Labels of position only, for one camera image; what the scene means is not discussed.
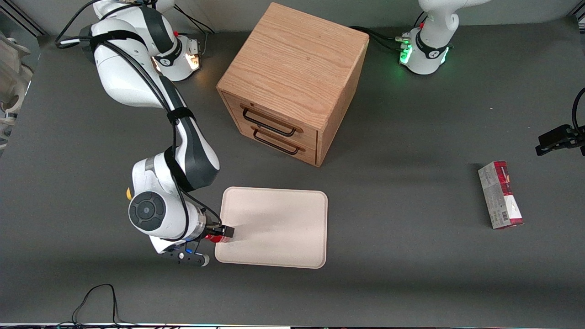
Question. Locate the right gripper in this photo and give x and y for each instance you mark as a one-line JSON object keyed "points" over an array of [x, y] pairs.
{"points": [[215, 228]]}

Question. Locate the red coke bottle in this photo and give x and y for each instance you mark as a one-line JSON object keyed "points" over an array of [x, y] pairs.
{"points": [[213, 237]]}

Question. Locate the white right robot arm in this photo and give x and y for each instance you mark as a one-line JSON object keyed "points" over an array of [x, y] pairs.
{"points": [[119, 68]]}

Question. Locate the beige rectangular tray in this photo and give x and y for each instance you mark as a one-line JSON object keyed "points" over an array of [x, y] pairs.
{"points": [[279, 228]]}

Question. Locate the yellow plastic toy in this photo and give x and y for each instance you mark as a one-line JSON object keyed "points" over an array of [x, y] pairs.
{"points": [[129, 193]]}

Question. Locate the wooden two-drawer cabinet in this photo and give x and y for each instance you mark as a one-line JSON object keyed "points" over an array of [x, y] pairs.
{"points": [[297, 59]]}

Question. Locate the white plastic fixture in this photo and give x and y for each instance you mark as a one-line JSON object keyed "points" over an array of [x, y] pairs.
{"points": [[11, 82]]}

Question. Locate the grey and red carton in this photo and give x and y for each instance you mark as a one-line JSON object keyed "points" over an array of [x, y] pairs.
{"points": [[500, 196]]}

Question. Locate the black clamp mount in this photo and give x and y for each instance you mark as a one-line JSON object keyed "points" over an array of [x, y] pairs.
{"points": [[557, 139]]}

